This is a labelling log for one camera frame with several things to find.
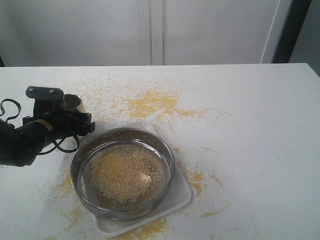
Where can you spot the white square plastic tray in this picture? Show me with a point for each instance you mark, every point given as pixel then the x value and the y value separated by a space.
pixel 179 195

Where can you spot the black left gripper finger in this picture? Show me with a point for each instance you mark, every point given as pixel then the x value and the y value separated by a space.
pixel 43 93
pixel 80 123

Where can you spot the yellow and white grain mix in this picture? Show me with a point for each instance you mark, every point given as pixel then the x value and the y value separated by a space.
pixel 124 174

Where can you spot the white cabinet behind table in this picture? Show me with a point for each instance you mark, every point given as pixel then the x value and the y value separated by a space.
pixel 140 32

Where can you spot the stainless steel cup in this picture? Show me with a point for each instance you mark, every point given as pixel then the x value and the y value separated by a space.
pixel 72 103

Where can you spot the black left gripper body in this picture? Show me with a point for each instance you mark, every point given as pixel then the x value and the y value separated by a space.
pixel 49 121

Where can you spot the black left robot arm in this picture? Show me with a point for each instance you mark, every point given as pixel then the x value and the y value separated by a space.
pixel 14 151

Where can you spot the round steel mesh sieve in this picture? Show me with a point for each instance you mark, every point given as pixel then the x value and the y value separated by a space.
pixel 79 173

